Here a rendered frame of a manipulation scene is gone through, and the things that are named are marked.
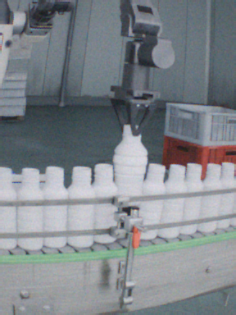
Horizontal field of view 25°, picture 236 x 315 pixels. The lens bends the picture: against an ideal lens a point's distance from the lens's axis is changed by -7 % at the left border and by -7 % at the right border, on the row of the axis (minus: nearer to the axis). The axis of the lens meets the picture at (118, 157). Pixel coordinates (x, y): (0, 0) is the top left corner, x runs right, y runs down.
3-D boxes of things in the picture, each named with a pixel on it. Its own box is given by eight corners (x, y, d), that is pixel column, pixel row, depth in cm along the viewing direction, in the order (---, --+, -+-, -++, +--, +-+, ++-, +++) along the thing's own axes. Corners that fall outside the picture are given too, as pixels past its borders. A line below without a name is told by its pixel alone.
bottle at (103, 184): (98, 233, 125) (99, 161, 122) (122, 238, 122) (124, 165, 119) (83, 240, 120) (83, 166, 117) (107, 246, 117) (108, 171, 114)
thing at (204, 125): (203, 146, 352) (206, 111, 348) (161, 134, 384) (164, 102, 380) (255, 144, 390) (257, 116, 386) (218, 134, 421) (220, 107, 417)
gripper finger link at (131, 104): (137, 133, 125) (140, 90, 123) (155, 139, 119) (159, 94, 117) (109, 132, 121) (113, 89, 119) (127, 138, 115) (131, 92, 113)
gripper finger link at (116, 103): (133, 131, 126) (138, 89, 124) (152, 137, 120) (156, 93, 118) (106, 131, 122) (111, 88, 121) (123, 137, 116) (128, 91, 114)
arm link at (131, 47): (143, 40, 120) (121, 37, 118) (161, 41, 115) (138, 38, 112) (141, 68, 122) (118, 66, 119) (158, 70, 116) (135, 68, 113)
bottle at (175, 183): (148, 234, 129) (159, 164, 126) (164, 230, 133) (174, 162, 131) (168, 240, 125) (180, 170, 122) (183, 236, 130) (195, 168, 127)
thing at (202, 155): (199, 180, 357) (203, 146, 353) (159, 166, 389) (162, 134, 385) (252, 174, 394) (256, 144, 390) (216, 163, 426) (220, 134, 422)
